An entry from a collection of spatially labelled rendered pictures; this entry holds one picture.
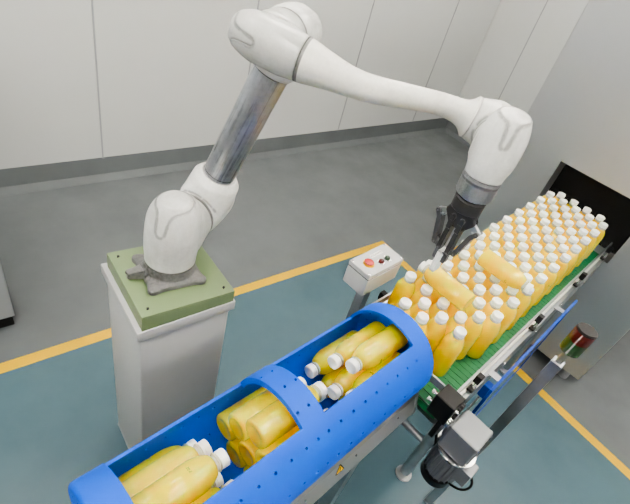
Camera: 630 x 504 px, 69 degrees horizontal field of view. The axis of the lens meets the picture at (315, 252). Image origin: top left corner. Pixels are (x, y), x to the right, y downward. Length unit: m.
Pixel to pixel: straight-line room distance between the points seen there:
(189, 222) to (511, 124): 0.85
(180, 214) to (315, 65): 0.56
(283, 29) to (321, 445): 0.90
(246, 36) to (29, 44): 2.41
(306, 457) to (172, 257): 0.68
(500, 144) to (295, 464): 0.79
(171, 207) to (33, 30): 2.20
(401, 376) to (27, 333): 2.06
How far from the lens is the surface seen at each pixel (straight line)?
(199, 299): 1.45
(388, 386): 1.21
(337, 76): 1.06
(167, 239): 1.35
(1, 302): 2.68
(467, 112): 1.20
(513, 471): 2.84
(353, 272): 1.65
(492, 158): 1.06
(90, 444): 2.40
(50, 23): 3.38
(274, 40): 1.08
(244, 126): 1.34
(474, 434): 1.68
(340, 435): 1.12
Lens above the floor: 2.11
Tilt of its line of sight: 39 degrees down
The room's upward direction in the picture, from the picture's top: 17 degrees clockwise
